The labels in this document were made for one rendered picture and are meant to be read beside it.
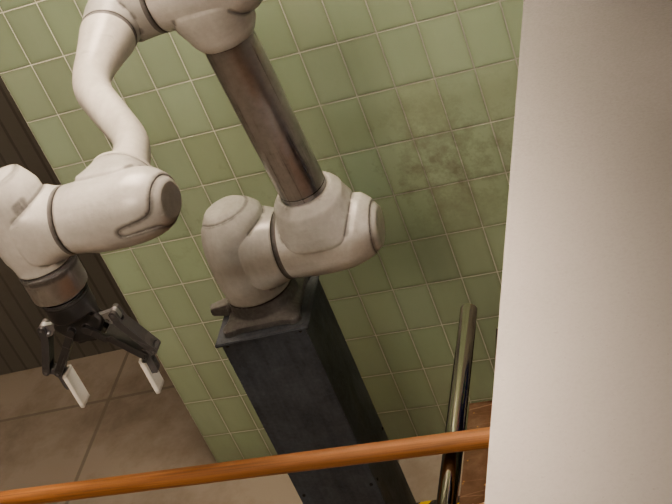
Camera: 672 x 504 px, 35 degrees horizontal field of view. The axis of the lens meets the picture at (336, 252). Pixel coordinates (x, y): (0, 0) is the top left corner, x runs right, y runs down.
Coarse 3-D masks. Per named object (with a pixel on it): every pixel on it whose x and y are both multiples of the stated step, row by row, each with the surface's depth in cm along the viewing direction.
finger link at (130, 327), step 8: (112, 312) 162; (112, 320) 163; (120, 320) 163; (128, 320) 165; (120, 328) 164; (128, 328) 164; (136, 328) 165; (144, 328) 166; (136, 336) 164; (144, 336) 165; (152, 336) 167; (144, 344) 165; (152, 344) 165; (152, 352) 166
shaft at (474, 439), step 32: (352, 448) 162; (384, 448) 160; (416, 448) 158; (448, 448) 157; (480, 448) 156; (96, 480) 177; (128, 480) 175; (160, 480) 173; (192, 480) 171; (224, 480) 170
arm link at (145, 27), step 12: (96, 0) 187; (108, 0) 186; (120, 0) 186; (132, 0) 186; (144, 0) 185; (84, 12) 188; (120, 12) 185; (132, 12) 186; (144, 12) 186; (132, 24) 186; (144, 24) 188; (156, 24) 188; (144, 36) 191
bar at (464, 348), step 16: (464, 304) 187; (464, 320) 184; (464, 336) 180; (464, 352) 177; (464, 368) 174; (464, 384) 171; (464, 400) 168; (448, 416) 166; (464, 416) 166; (448, 464) 157; (448, 480) 155; (448, 496) 152
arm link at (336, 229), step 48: (192, 0) 183; (240, 0) 183; (240, 48) 192; (240, 96) 198; (288, 144) 206; (288, 192) 213; (336, 192) 216; (288, 240) 219; (336, 240) 217; (384, 240) 225
